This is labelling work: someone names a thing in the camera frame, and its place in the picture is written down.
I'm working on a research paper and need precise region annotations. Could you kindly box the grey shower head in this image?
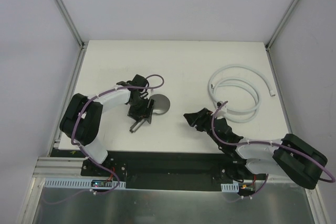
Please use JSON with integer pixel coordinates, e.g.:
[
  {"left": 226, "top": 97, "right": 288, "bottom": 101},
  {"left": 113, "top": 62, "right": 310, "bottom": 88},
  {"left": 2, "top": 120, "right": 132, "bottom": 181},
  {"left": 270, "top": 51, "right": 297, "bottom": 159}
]
[{"left": 129, "top": 94, "right": 171, "bottom": 133}]

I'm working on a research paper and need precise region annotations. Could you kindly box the white shower hose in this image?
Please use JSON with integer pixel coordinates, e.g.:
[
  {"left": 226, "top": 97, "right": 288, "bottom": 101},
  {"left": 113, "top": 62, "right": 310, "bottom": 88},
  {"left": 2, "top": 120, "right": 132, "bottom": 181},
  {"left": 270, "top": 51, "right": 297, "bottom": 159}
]
[{"left": 207, "top": 63, "right": 276, "bottom": 123}]

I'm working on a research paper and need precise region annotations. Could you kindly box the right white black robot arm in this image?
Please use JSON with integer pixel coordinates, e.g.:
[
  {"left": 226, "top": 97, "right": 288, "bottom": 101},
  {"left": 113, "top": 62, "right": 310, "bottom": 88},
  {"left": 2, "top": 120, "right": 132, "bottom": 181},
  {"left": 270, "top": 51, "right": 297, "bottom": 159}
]
[{"left": 183, "top": 108, "right": 328, "bottom": 189}]

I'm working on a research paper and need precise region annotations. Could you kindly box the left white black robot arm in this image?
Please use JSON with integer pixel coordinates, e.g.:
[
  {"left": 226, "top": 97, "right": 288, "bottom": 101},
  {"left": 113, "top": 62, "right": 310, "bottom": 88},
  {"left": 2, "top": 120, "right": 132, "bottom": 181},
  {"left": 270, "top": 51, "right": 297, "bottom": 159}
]
[{"left": 59, "top": 74, "right": 155, "bottom": 176}]

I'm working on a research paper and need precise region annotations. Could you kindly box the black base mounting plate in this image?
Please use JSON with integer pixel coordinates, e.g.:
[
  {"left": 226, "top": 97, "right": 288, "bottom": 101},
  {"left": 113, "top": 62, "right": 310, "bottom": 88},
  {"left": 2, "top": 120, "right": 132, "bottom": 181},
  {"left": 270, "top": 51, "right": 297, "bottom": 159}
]
[{"left": 80, "top": 151, "right": 266, "bottom": 191}]

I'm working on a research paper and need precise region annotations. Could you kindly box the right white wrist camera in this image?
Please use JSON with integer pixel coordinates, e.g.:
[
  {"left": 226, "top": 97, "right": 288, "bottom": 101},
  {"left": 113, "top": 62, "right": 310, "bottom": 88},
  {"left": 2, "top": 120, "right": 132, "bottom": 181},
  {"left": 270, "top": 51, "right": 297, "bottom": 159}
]
[{"left": 216, "top": 101, "right": 228, "bottom": 117}]

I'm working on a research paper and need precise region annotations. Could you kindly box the right white cable duct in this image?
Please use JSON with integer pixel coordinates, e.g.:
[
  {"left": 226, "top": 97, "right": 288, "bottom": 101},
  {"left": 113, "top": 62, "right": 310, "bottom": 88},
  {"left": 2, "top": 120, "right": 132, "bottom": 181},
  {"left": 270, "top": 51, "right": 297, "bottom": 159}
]
[{"left": 220, "top": 182, "right": 239, "bottom": 193}]

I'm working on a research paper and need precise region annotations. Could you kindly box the white cable duct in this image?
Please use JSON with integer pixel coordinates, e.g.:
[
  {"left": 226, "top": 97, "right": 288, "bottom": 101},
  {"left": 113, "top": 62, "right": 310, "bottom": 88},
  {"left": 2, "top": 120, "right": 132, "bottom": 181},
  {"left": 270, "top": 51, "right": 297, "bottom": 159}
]
[
  {"left": 220, "top": 182, "right": 239, "bottom": 193},
  {"left": 44, "top": 178, "right": 126, "bottom": 190}
]

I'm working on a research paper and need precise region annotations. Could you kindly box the left aluminium frame post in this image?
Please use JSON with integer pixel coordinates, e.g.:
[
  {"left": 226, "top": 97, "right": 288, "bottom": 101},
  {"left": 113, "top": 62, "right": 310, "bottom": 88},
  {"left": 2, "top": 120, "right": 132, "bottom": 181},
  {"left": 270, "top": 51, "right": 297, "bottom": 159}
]
[{"left": 54, "top": 0, "right": 86, "bottom": 48}]

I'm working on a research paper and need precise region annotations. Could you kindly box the aluminium frame post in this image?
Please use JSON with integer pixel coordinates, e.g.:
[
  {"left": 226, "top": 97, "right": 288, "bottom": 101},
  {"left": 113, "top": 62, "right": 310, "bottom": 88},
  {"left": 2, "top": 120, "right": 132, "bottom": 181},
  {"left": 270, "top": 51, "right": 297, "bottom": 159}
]
[
  {"left": 264, "top": 0, "right": 318, "bottom": 50},
  {"left": 54, "top": 0, "right": 86, "bottom": 48}
]

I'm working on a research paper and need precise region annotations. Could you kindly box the left white cable duct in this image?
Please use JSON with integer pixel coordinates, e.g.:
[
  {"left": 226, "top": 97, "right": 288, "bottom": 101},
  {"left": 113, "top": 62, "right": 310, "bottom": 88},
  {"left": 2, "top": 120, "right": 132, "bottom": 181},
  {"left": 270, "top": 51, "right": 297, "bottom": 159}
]
[{"left": 44, "top": 178, "right": 126, "bottom": 190}]

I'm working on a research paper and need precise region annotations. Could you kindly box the right aluminium frame post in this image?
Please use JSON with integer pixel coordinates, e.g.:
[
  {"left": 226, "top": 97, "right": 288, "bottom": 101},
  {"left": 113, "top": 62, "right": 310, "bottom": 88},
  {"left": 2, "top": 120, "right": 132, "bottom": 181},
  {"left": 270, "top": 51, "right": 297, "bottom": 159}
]
[{"left": 264, "top": 0, "right": 318, "bottom": 50}]

